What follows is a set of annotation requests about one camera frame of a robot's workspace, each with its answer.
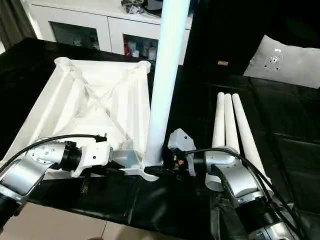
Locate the white plastic table top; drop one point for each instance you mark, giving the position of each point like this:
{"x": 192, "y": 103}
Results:
{"x": 95, "y": 100}

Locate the white plastic table leg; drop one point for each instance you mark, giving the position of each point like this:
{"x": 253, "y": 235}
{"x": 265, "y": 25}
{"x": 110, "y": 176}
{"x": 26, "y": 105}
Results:
{"x": 230, "y": 122}
{"x": 219, "y": 120}
{"x": 167, "y": 75}
{"x": 247, "y": 140}

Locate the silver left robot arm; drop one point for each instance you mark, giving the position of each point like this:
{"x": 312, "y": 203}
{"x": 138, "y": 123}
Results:
{"x": 30, "y": 172}

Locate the black work mat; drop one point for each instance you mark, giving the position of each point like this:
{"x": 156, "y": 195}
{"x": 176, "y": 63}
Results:
{"x": 285, "y": 150}

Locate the small yellow label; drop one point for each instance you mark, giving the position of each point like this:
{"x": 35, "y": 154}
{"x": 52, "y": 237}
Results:
{"x": 223, "y": 63}

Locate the white glass-door cabinet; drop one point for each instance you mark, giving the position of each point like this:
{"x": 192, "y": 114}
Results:
{"x": 90, "y": 22}

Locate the dark bag on cabinet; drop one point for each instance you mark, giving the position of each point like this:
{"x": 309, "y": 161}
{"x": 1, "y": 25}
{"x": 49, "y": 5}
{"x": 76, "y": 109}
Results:
{"x": 153, "y": 5}

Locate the small clutter pile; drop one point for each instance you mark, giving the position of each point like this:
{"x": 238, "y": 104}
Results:
{"x": 133, "y": 6}

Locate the grey curtain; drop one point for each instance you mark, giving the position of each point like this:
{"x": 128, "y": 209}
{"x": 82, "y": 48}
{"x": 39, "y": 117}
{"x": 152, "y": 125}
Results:
{"x": 14, "y": 22}

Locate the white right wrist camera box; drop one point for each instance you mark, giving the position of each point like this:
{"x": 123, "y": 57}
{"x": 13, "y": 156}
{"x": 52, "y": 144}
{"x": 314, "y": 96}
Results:
{"x": 181, "y": 140}

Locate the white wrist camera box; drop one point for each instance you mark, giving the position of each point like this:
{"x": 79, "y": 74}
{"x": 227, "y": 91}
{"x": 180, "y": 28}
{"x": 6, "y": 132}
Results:
{"x": 181, "y": 140}
{"x": 92, "y": 156}

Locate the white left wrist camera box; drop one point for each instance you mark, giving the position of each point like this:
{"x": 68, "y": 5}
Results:
{"x": 92, "y": 156}

